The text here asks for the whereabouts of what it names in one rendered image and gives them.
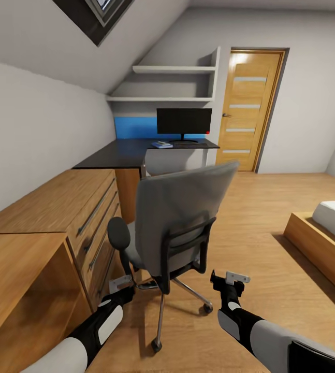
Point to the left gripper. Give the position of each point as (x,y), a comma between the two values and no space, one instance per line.
(125,295)

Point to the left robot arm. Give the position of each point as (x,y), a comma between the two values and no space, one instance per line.
(76,352)

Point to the swivel chair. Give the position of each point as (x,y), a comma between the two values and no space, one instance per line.
(173,217)

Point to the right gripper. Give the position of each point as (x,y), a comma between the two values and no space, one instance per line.
(220,285)

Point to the desk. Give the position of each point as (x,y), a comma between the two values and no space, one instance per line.
(130,153)

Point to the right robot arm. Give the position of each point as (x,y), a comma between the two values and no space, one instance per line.
(279,349)

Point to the bed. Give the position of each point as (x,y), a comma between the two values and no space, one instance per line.
(313,233)

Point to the monitor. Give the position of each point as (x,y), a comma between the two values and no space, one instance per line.
(183,121)

